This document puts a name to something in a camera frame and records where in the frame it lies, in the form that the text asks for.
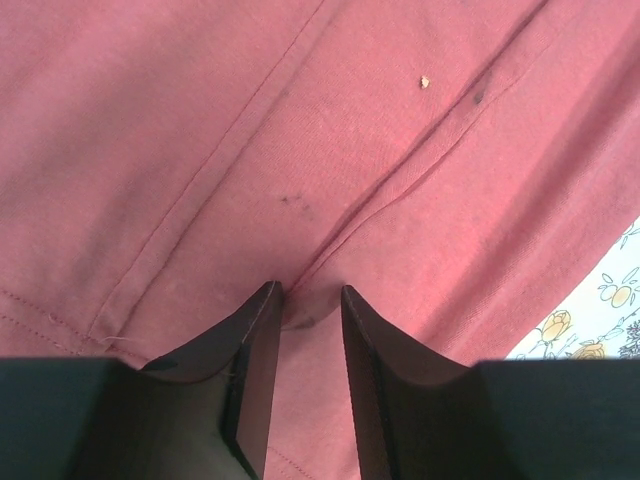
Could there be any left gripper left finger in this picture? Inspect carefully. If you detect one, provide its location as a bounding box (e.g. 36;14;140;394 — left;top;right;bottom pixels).
1;281;283;479

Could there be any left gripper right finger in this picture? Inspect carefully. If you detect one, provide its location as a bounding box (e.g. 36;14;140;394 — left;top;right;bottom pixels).
341;286;639;480

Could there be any salmon pink t shirt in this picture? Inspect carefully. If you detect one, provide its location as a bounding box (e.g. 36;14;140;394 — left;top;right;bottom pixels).
1;1;639;479

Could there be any floral patterned table mat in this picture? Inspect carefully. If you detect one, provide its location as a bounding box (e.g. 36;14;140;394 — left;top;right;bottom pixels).
507;221;640;360

